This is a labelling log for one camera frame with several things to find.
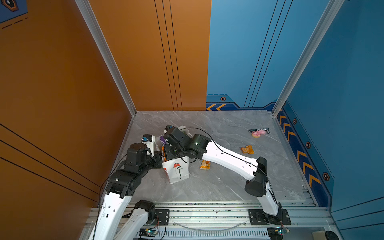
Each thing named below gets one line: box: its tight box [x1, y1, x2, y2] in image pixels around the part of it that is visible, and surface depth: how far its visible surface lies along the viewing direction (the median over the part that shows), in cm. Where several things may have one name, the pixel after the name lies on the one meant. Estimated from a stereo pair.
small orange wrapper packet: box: [240, 145, 255, 155], surface depth 99 cm
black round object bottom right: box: [325, 230, 339, 240], surface depth 61 cm
